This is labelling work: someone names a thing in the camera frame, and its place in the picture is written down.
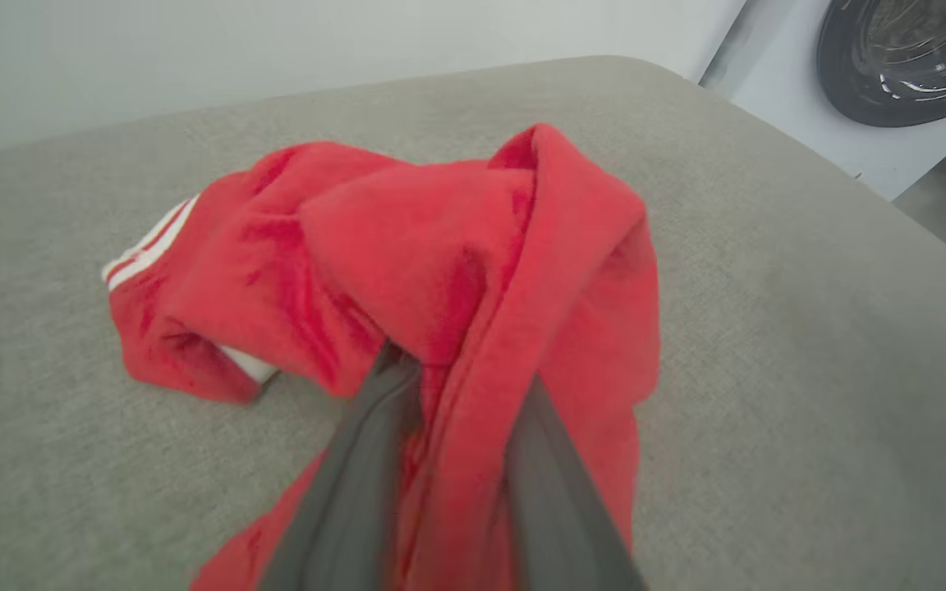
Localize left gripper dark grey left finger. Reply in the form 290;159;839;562
259;343;425;591

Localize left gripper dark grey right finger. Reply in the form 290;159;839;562
504;376;648;591

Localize red garment with white stripes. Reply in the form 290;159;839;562
102;123;661;591

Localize white washing machine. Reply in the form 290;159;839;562
699;0;946;202

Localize dark round washing machine door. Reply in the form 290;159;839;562
816;0;946;128

